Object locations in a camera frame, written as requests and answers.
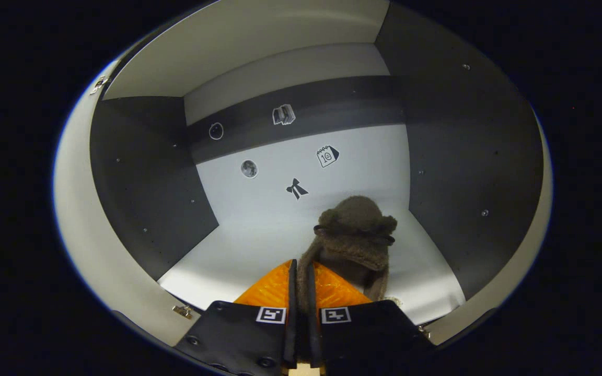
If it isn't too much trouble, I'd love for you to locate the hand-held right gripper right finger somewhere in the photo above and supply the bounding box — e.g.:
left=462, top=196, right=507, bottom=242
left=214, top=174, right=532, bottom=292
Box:
left=308, top=261, right=436, bottom=376

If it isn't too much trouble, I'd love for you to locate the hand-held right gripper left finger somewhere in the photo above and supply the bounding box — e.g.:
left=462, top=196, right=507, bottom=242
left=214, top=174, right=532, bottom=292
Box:
left=173, top=258, right=298, bottom=376

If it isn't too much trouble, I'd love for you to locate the brown fuzzy shoe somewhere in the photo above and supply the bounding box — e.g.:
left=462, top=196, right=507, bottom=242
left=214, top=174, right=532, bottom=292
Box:
left=297, top=196, right=398, bottom=314

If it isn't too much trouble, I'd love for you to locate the grey shoe cabinet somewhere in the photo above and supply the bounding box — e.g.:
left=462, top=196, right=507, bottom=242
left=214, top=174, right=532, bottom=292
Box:
left=89, top=0, right=545, bottom=327

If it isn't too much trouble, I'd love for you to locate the grey cabinet door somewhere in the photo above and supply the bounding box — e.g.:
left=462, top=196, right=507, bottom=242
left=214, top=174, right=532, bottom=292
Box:
left=426, top=112, right=553, bottom=345
left=53, top=57, right=197, bottom=348

